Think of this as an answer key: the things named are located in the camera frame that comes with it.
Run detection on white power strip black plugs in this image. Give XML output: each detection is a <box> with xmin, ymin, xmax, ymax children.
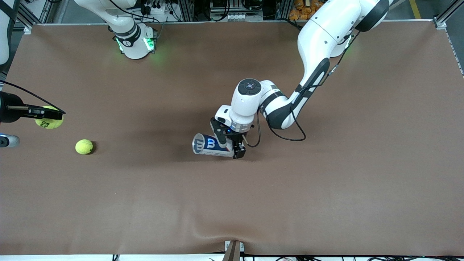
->
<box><xmin>140</xmin><ymin>0</ymin><xmax>173</xmax><ymax>17</ymax></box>

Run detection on metal mat clamp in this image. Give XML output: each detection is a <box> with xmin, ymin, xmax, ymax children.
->
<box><xmin>224</xmin><ymin>240</ymin><xmax>245</xmax><ymax>261</ymax></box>

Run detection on white blue tennis ball can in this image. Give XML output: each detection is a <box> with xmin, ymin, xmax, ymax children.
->
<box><xmin>192</xmin><ymin>133</ymin><xmax>236</xmax><ymax>158</ymax></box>

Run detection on brown table mat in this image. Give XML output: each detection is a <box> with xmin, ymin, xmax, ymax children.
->
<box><xmin>0</xmin><ymin>20</ymin><xmax>464</xmax><ymax>256</ymax></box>

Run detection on aluminium frame upright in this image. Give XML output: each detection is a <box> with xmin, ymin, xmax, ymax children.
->
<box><xmin>276</xmin><ymin>0</ymin><xmax>292</xmax><ymax>19</ymax></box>
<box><xmin>179</xmin><ymin>0</ymin><xmax>194</xmax><ymax>21</ymax></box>

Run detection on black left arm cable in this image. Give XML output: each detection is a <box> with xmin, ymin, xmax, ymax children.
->
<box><xmin>242</xmin><ymin>31</ymin><xmax>363</xmax><ymax>148</ymax></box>

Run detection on orange packets pile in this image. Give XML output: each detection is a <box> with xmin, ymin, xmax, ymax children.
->
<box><xmin>289</xmin><ymin>0</ymin><xmax>321</xmax><ymax>21</ymax></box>

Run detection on aluminium frame profile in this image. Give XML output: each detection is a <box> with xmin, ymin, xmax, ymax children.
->
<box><xmin>14</xmin><ymin>0</ymin><xmax>55</xmax><ymax>32</ymax></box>
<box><xmin>433</xmin><ymin>0</ymin><xmax>464</xmax><ymax>29</ymax></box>

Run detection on plain yellow tennis ball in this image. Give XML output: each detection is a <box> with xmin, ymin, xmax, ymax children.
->
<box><xmin>75</xmin><ymin>139</ymin><xmax>94</xmax><ymax>155</ymax></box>

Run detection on yellow tennis ball black print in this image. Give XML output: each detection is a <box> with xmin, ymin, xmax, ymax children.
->
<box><xmin>35</xmin><ymin>106</ymin><xmax>64</xmax><ymax>130</ymax></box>

